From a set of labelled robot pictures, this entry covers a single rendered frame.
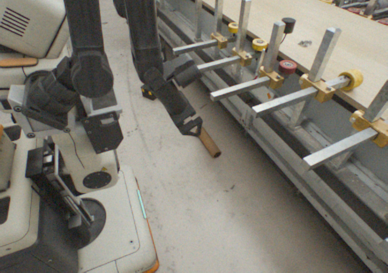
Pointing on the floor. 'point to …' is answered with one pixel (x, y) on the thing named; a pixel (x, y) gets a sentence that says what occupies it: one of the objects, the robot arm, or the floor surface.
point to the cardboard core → (209, 144)
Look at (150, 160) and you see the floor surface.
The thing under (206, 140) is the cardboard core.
